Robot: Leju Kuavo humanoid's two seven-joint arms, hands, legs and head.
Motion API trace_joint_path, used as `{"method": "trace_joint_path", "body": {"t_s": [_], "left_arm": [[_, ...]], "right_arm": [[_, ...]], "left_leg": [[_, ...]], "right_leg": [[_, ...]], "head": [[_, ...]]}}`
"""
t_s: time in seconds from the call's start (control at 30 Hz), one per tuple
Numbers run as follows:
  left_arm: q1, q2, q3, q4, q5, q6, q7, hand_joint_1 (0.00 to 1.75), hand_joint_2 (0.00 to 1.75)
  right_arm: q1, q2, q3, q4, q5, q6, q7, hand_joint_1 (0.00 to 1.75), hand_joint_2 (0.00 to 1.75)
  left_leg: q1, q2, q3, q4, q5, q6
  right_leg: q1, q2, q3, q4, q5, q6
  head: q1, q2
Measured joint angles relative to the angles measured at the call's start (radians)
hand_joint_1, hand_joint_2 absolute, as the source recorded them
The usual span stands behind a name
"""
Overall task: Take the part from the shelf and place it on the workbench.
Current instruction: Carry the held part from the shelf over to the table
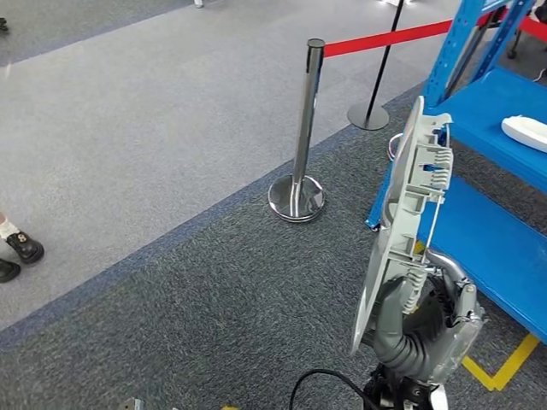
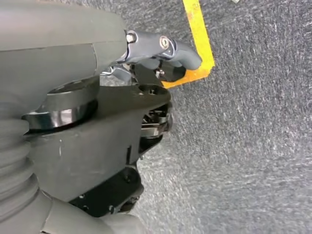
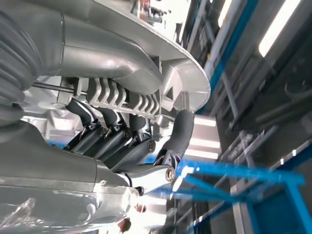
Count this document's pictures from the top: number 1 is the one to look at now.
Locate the black stanchion post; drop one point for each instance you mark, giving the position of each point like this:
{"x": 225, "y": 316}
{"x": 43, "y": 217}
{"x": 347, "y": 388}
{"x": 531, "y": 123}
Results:
{"x": 367, "y": 117}

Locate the chrome stanchion post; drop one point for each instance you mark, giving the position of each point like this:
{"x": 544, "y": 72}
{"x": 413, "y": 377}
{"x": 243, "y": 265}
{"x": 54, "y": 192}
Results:
{"x": 305, "y": 113}
{"x": 388, "y": 150}

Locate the silver wheel hub cap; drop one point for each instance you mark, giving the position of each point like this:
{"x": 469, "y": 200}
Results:
{"x": 403, "y": 164}

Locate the blue metal shelf rack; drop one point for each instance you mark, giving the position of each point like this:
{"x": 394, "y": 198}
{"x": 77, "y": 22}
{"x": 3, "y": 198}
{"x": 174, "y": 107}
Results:
{"x": 491, "y": 249}

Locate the person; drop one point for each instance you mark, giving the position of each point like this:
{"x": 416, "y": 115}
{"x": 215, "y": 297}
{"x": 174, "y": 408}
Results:
{"x": 26, "y": 247}

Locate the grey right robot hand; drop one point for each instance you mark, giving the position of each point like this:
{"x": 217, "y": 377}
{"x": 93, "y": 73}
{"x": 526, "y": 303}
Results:
{"x": 462, "y": 334}

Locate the white curved plastic part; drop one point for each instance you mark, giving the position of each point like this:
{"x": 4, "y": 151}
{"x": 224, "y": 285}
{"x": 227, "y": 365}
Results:
{"x": 525, "y": 133}

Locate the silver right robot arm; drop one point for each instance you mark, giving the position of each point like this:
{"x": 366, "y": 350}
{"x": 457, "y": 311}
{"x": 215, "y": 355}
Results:
{"x": 401, "y": 362}

